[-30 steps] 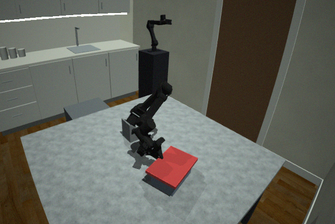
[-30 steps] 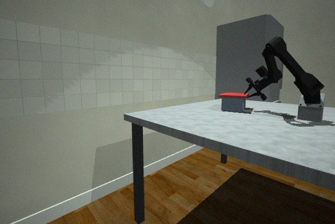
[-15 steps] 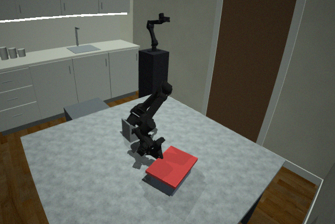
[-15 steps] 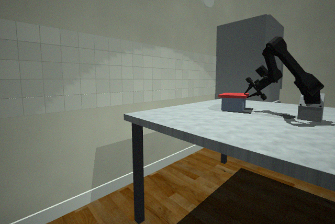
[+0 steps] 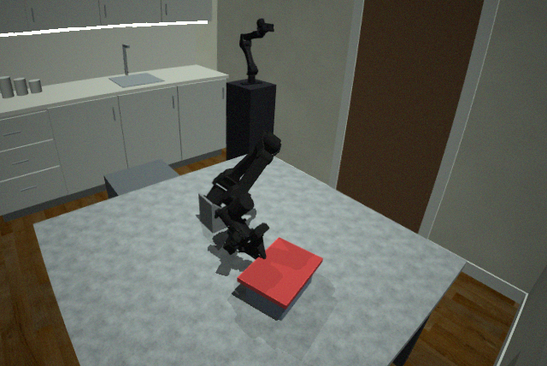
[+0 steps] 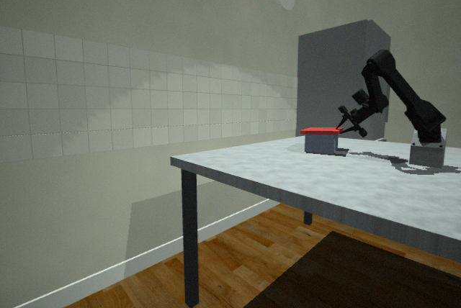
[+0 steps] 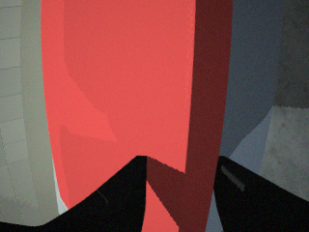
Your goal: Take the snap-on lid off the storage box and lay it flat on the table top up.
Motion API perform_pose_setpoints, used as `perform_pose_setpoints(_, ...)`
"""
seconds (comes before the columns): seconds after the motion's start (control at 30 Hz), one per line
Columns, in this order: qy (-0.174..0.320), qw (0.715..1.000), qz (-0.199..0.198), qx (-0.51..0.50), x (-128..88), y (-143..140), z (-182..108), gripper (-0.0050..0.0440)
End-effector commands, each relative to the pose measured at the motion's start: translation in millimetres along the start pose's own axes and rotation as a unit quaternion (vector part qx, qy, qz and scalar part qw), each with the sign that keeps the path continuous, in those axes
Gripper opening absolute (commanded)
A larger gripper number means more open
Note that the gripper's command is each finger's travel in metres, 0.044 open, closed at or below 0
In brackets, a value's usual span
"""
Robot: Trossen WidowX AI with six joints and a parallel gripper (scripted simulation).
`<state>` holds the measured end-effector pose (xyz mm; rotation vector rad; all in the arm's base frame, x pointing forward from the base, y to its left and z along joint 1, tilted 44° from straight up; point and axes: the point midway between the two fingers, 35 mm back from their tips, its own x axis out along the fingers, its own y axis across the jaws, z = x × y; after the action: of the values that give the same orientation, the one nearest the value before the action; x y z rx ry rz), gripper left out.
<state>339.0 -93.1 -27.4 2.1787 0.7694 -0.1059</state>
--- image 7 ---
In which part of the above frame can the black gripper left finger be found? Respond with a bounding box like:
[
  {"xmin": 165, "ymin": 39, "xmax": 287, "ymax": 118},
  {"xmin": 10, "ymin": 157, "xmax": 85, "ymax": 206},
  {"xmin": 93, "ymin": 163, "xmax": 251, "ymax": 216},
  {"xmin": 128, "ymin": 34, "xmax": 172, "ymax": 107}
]
[{"xmin": 0, "ymin": 156, "xmax": 147, "ymax": 232}]

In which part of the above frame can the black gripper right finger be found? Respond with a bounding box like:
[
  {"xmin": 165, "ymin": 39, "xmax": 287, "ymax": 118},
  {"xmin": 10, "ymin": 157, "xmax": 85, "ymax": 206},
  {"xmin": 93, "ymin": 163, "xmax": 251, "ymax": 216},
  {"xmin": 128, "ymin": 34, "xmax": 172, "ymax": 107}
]
[{"xmin": 213, "ymin": 156, "xmax": 309, "ymax": 232}]

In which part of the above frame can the grey box with orange top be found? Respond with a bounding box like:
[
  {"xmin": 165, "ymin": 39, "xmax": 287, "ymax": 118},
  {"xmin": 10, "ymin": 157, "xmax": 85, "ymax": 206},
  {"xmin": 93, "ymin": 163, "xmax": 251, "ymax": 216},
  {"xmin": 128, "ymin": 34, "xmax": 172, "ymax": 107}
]
[{"xmin": 219, "ymin": 0, "xmax": 283, "ymax": 175}]

